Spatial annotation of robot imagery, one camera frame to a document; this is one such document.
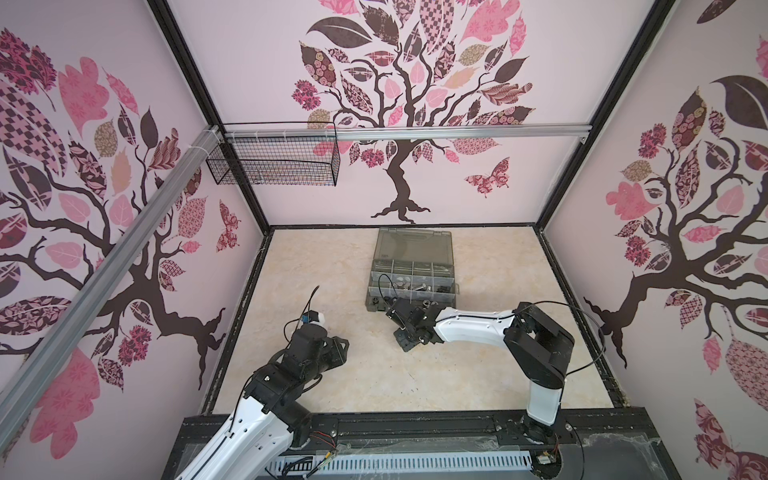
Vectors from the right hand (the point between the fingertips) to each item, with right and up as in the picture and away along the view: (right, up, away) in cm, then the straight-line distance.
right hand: (403, 332), depth 91 cm
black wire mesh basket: (-50, +63, +31) cm, 87 cm away
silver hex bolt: (+7, +13, +10) cm, 18 cm away
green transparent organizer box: (+5, +20, +13) cm, 25 cm away
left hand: (-16, -1, -13) cm, 21 cm away
